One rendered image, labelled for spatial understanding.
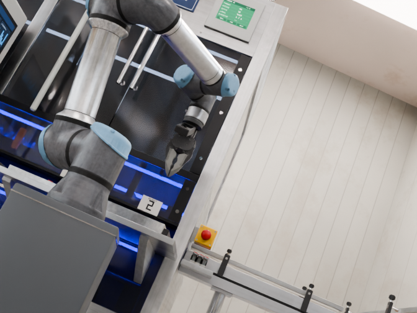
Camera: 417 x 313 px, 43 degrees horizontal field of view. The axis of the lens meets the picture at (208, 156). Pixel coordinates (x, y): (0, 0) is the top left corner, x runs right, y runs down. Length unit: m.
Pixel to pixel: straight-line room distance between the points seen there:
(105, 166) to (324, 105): 5.59
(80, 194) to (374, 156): 5.75
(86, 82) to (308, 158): 5.18
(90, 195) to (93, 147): 0.12
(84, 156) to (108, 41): 0.34
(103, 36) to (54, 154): 0.34
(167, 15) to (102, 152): 0.41
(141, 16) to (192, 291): 4.71
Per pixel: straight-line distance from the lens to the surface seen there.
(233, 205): 6.06
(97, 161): 1.28
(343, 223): 6.43
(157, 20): 1.43
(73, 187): 1.27
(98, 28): 1.48
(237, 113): 2.22
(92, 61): 1.45
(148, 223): 1.70
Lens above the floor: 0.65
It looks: 18 degrees up
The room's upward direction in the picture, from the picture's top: 24 degrees clockwise
